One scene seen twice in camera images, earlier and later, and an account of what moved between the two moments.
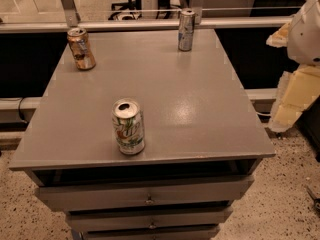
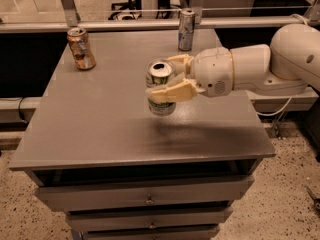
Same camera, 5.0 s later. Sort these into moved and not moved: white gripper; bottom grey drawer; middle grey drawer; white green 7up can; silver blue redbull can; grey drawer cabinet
Moved: white gripper; white green 7up can
Not moved: middle grey drawer; bottom grey drawer; silver blue redbull can; grey drawer cabinet
